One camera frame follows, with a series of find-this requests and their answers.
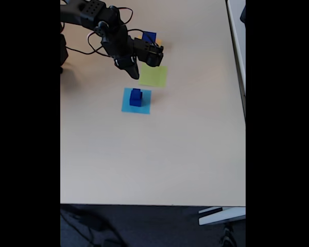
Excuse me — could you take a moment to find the large blue cube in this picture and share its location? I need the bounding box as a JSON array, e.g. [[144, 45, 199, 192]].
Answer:
[[141, 31, 157, 43]]

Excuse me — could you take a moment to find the medium blue cube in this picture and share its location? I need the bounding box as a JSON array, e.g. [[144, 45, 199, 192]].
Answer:
[[129, 93, 143, 107]]

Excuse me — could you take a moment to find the green paper square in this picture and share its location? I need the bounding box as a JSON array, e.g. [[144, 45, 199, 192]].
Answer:
[[138, 63, 168, 89]]

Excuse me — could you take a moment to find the light blue paper square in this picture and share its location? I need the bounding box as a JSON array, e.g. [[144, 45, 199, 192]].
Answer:
[[121, 87, 152, 115]]

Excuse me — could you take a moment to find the orange paper square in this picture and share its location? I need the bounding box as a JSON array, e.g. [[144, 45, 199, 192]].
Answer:
[[135, 35, 163, 47]]

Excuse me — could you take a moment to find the white table foot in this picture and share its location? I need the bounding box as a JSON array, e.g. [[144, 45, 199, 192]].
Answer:
[[198, 206, 246, 226]]

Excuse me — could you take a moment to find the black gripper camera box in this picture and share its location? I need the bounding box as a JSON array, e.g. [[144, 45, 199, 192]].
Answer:
[[133, 37, 165, 68]]

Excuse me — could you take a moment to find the black camera cable loop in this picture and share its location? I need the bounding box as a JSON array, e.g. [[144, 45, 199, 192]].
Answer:
[[117, 6, 159, 48]]

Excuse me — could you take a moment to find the long thin black cable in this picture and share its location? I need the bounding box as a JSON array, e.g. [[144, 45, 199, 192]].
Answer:
[[66, 31, 112, 58]]

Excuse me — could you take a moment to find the black floor cable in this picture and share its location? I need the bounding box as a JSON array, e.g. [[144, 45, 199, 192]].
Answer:
[[220, 222, 239, 247], [60, 205, 124, 247]]

